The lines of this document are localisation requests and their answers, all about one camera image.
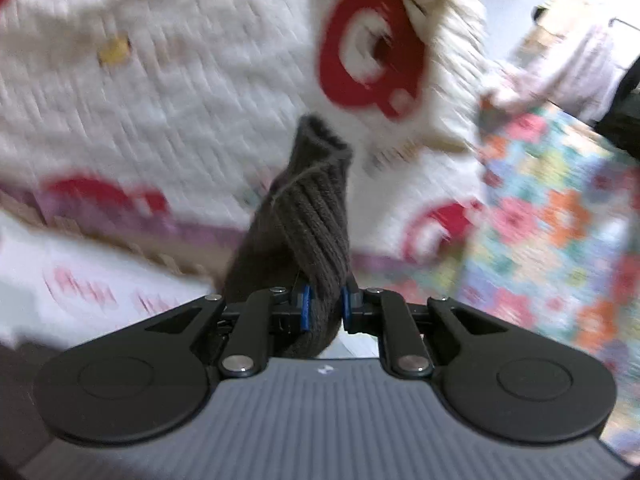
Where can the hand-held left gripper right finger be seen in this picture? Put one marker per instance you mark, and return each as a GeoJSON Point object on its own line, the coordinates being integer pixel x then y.
{"type": "Point", "coordinates": [346, 310]}

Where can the dark cloth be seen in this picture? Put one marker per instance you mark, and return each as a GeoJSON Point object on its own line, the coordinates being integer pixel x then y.
{"type": "Point", "coordinates": [625, 110]}

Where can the white bear print quilt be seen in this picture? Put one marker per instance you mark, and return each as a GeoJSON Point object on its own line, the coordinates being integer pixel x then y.
{"type": "Point", "coordinates": [175, 110]}

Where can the colourful floral blanket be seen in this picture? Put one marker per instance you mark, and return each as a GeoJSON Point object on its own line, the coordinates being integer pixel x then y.
{"type": "Point", "coordinates": [550, 210]}

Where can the checkered bed sheet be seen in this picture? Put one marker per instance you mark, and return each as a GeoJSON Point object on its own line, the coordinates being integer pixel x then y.
{"type": "Point", "coordinates": [100, 300]}

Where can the pale pink cloth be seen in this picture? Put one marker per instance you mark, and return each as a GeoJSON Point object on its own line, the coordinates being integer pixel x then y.
{"type": "Point", "coordinates": [575, 70]}

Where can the dark brown knit sweater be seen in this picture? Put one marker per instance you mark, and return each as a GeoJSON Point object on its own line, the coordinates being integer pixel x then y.
{"type": "Point", "coordinates": [300, 220]}

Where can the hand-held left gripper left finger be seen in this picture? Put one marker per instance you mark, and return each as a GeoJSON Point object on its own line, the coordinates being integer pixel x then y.
{"type": "Point", "coordinates": [304, 310]}

